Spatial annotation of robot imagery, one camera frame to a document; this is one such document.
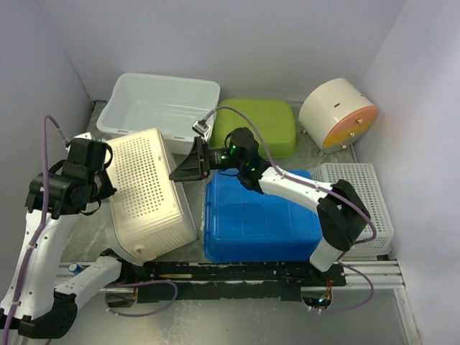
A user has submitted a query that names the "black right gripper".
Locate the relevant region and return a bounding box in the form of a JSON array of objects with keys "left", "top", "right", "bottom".
[{"left": 168, "top": 137, "right": 243, "bottom": 183}]

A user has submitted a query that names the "cream perforated laundry basket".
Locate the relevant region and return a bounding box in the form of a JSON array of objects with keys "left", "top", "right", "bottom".
[{"left": 106, "top": 129, "right": 197, "bottom": 266}]

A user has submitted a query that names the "blue plastic tub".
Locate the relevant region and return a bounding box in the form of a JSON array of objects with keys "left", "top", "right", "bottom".
[{"left": 203, "top": 173, "right": 322, "bottom": 263}]

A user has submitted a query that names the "large white plastic tub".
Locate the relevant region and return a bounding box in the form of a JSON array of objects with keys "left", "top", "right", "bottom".
[{"left": 96, "top": 73, "right": 221, "bottom": 155}]

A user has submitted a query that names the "green plastic tray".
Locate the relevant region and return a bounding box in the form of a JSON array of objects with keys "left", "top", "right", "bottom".
[{"left": 211, "top": 98, "right": 297, "bottom": 159}]

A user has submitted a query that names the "white perforated plastic basket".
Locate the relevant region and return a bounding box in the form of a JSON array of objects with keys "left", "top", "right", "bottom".
[{"left": 309, "top": 162, "right": 394, "bottom": 257}]

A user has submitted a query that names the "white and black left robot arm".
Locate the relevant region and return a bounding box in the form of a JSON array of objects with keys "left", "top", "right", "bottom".
[{"left": 1, "top": 138, "right": 134, "bottom": 344}]

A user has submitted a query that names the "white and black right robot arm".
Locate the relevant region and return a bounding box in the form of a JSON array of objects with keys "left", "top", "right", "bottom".
[{"left": 169, "top": 121, "right": 370, "bottom": 286}]

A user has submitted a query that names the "blue capacitor cylinder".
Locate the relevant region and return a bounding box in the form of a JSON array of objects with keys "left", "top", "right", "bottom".
[{"left": 68, "top": 262, "right": 87, "bottom": 276}]

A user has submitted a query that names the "yellow pencil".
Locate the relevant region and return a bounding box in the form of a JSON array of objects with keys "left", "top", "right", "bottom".
[{"left": 159, "top": 273, "right": 193, "bottom": 280}]

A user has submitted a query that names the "cream cylinder with orange lid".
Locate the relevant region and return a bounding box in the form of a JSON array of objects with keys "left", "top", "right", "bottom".
[{"left": 298, "top": 78, "right": 378, "bottom": 154}]

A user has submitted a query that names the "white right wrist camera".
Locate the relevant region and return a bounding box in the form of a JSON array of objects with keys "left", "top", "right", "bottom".
[{"left": 192, "top": 119, "right": 212, "bottom": 142}]

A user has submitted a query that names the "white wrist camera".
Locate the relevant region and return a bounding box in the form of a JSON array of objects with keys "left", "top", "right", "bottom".
[
  {"left": 192, "top": 119, "right": 212, "bottom": 142},
  {"left": 74, "top": 132, "right": 94, "bottom": 140}
]

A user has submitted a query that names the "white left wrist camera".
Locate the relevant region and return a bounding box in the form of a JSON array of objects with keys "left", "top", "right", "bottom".
[{"left": 74, "top": 132, "right": 94, "bottom": 140}]

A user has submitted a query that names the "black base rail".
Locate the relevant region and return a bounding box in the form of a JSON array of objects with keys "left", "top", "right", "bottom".
[{"left": 108, "top": 261, "right": 325, "bottom": 303}]

